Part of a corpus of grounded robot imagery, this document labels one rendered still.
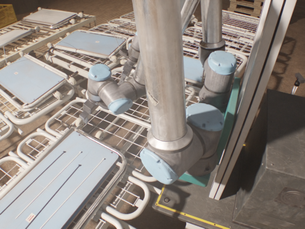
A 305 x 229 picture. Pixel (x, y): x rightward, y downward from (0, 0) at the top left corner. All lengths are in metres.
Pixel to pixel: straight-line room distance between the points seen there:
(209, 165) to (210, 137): 0.18
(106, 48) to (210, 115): 1.69
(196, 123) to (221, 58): 0.52
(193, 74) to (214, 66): 0.67
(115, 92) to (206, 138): 0.38
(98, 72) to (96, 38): 1.66
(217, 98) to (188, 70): 0.63
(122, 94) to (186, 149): 0.34
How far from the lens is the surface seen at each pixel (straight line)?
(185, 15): 1.09
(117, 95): 0.87
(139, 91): 0.92
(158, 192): 1.21
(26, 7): 6.39
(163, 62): 0.54
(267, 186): 1.04
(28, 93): 1.90
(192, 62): 1.79
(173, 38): 0.54
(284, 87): 3.16
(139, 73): 0.88
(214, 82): 1.22
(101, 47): 2.37
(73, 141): 1.34
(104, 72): 0.91
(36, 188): 1.23
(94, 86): 0.93
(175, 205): 1.34
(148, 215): 1.66
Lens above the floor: 1.53
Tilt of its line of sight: 42 degrees down
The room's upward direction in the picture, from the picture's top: straight up
